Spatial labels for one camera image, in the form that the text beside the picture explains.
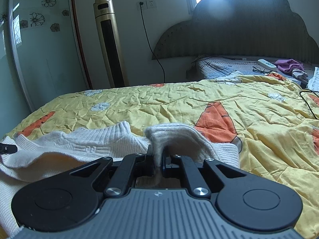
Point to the purple cloth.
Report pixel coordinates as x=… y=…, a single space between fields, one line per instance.
x=289 y=65

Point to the white wall socket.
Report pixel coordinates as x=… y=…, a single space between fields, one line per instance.
x=151 y=3
x=141 y=5

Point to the black-framed glasses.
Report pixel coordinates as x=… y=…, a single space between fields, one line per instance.
x=261 y=70

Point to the white power strip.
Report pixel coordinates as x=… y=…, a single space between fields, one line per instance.
x=266 y=63

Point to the grey scalloped headboard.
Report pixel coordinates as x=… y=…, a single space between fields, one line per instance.
x=236 y=29

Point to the white knit sweater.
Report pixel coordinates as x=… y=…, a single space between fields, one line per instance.
x=87 y=139

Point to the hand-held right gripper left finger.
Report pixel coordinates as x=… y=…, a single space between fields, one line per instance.
x=149 y=165

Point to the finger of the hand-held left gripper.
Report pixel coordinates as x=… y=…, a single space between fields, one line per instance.
x=7 y=148

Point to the yellow carrot-print quilt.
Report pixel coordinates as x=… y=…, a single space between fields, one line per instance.
x=174 y=104

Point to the flower stickers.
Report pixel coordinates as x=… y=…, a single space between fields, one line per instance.
x=37 y=19

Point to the beige crumpled cloth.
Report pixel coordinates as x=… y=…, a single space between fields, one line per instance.
x=300 y=74

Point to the glass wardrobe sliding door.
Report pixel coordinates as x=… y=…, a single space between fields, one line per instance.
x=44 y=59

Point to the gold tower fan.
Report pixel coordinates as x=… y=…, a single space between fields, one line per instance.
x=109 y=42

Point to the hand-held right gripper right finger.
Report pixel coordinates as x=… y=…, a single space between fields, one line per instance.
x=165 y=166

